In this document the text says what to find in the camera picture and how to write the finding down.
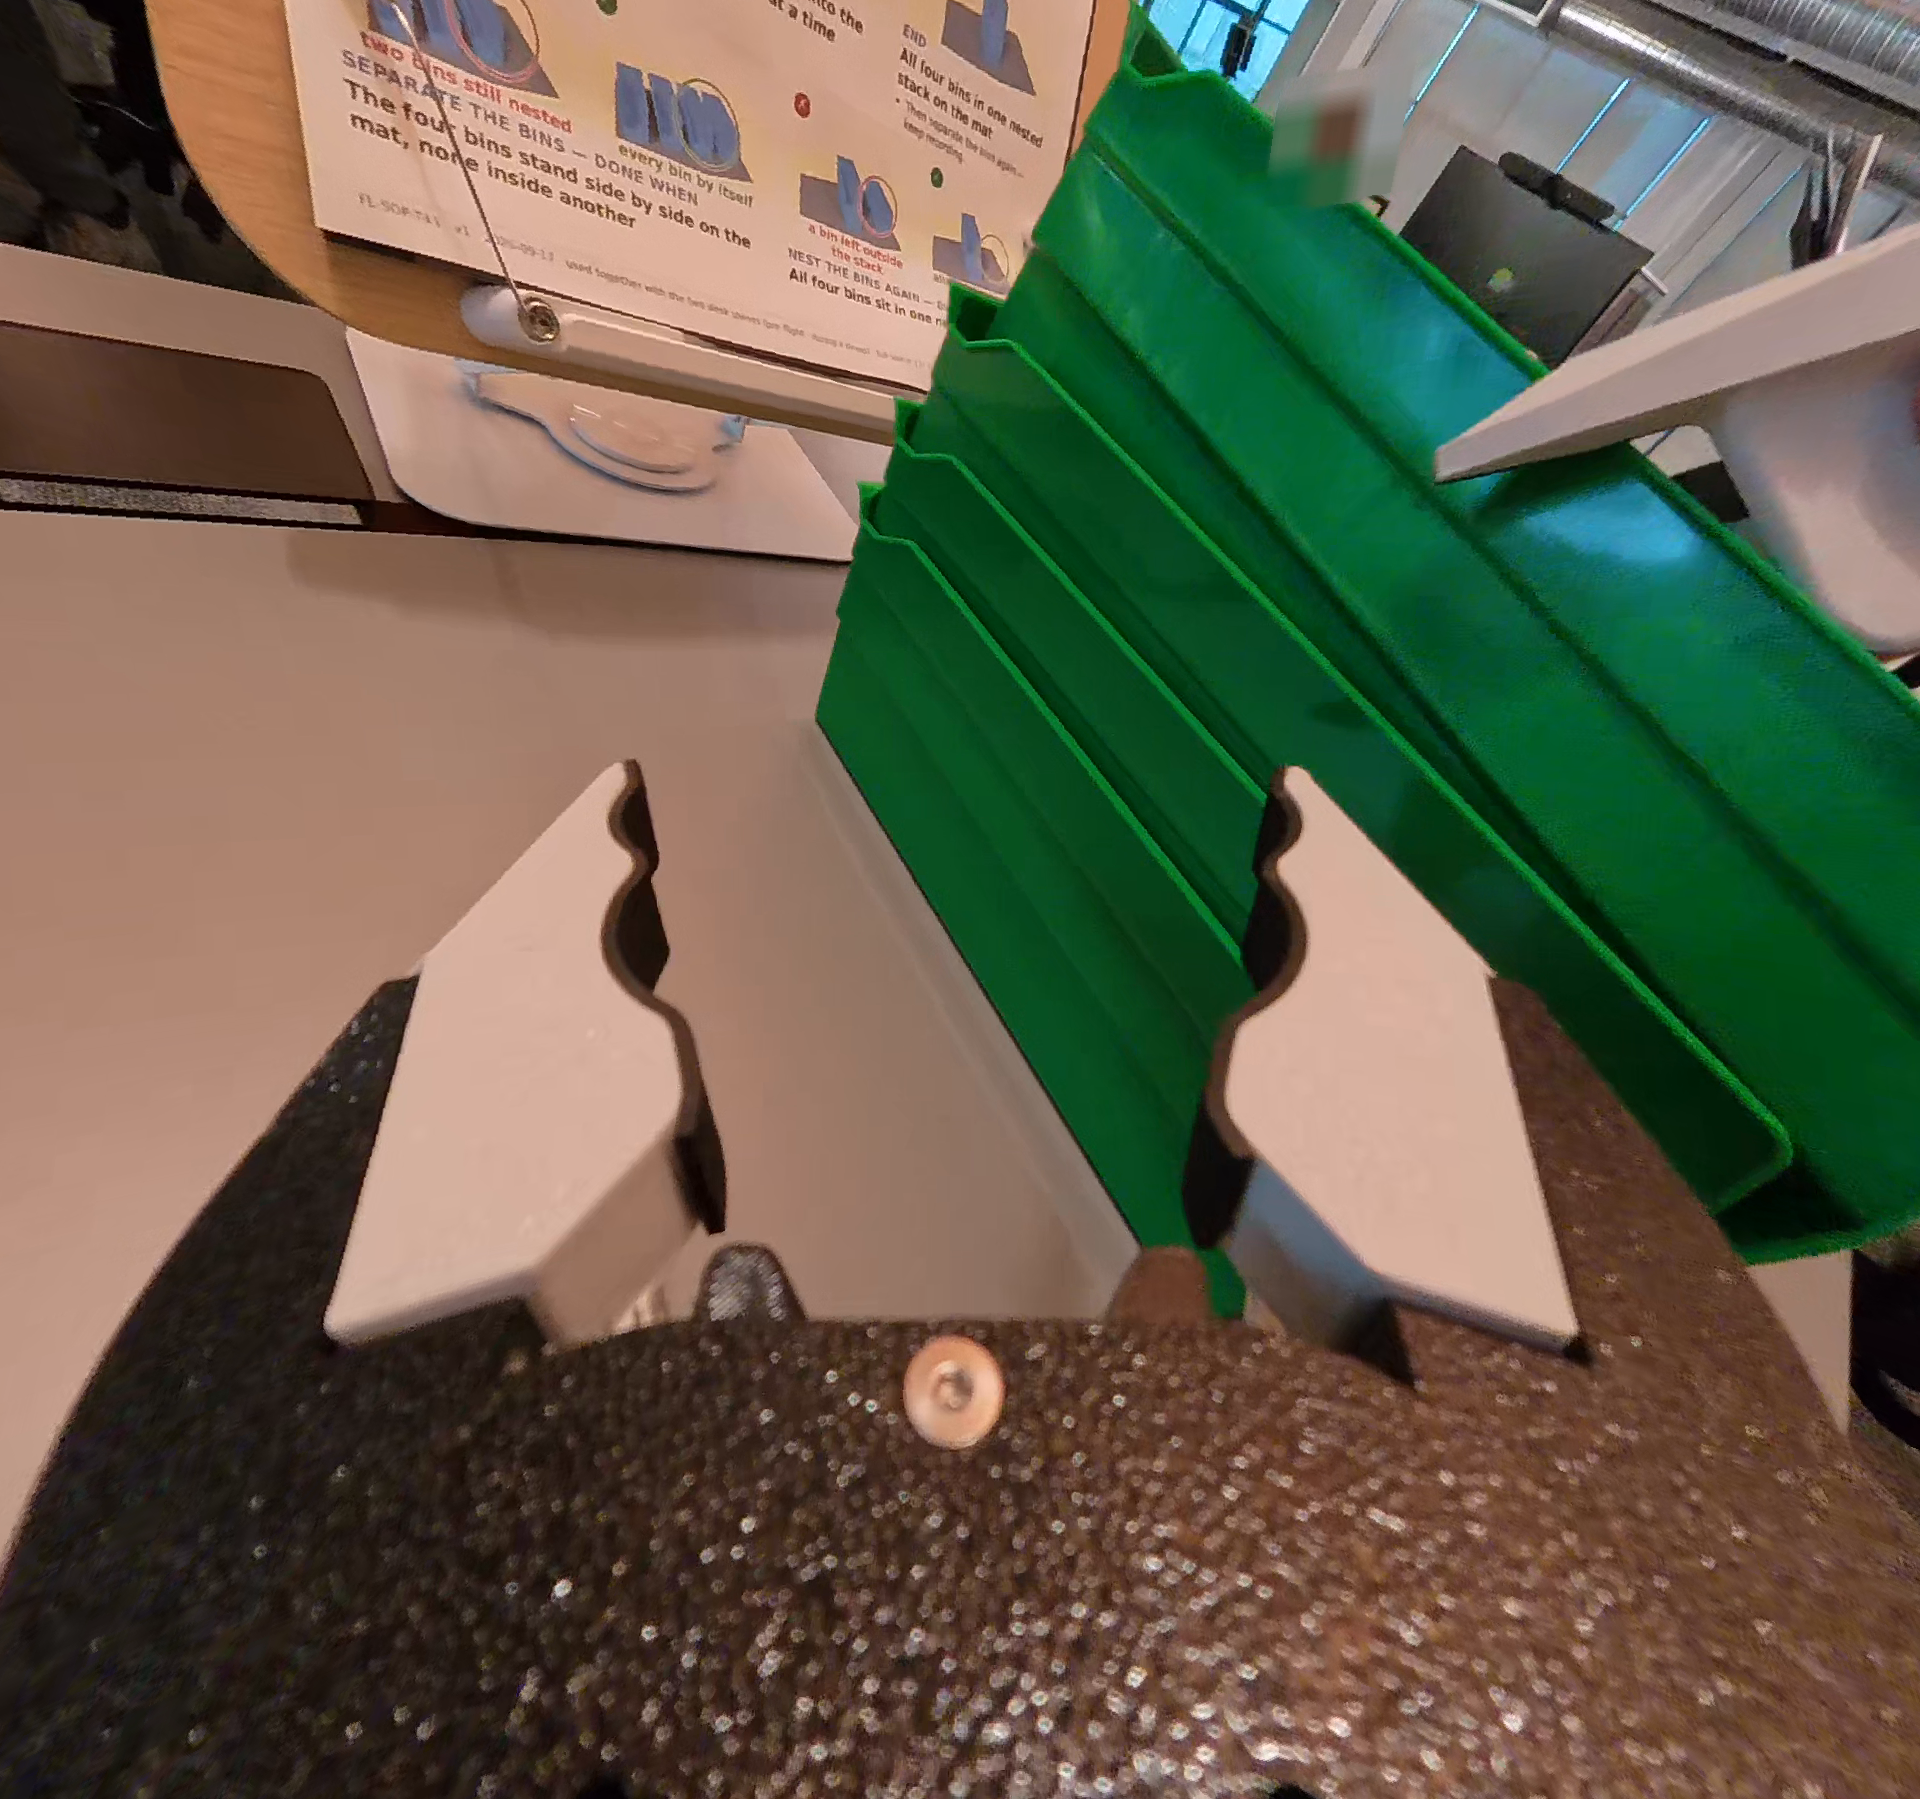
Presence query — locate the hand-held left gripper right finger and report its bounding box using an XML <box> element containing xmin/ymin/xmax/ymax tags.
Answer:
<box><xmin>1201</xmin><ymin>764</ymin><xmax>1583</xmax><ymax>1359</ymax></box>

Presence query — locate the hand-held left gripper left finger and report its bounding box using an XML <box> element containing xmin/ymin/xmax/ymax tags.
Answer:
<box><xmin>324</xmin><ymin>759</ymin><xmax>731</xmax><ymax>1359</ymax></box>

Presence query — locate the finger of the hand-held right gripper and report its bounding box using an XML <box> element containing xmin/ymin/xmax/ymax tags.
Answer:
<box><xmin>1435</xmin><ymin>230</ymin><xmax>1920</xmax><ymax>486</ymax></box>

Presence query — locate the dark monitor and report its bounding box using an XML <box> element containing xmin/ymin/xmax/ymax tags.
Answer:
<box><xmin>1395</xmin><ymin>145</ymin><xmax>1657</xmax><ymax>375</ymax></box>

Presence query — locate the printed instruction sheet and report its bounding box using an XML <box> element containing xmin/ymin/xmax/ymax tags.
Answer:
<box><xmin>264</xmin><ymin>0</ymin><xmax>1106</xmax><ymax>393</ymax></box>

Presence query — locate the instruction sheet on stand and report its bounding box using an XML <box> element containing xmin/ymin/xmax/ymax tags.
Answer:
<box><xmin>120</xmin><ymin>0</ymin><xmax>1142</xmax><ymax>450</ymax></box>

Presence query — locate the silver ceiling duct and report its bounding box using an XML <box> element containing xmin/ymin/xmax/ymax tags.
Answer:
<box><xmin>1367</xmin><ymin>0</ymin><xmax>1920</xmax><ymax>168</ymax></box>

